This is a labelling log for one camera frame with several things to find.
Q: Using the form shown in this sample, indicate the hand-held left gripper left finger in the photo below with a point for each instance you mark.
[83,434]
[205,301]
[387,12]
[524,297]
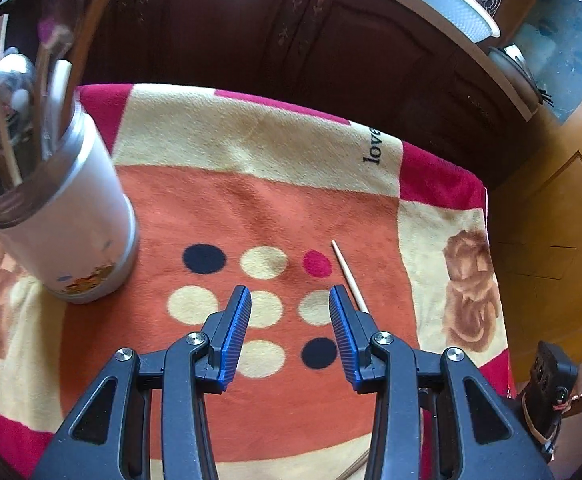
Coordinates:
[236,340]

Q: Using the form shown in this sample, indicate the printed blanket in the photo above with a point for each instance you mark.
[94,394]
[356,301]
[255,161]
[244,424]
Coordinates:
[271,185]

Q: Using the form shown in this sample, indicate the white utensil holder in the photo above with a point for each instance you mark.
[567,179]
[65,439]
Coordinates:
[86,220]

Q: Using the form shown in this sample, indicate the white plastic spoon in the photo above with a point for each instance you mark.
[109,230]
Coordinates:
[62,85]

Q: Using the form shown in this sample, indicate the white plastic basin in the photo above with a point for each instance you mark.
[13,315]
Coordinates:
[451,5]

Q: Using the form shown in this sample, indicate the large steel spoon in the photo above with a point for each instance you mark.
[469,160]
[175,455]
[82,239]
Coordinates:
[61,10]

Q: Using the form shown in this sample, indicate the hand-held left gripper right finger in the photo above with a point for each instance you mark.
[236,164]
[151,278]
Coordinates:
[345,340]

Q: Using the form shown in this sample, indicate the wooden door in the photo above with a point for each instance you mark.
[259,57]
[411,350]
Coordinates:
[561,210]

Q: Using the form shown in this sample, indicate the dark wooden cabinet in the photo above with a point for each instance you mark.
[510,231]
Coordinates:
[271,35]

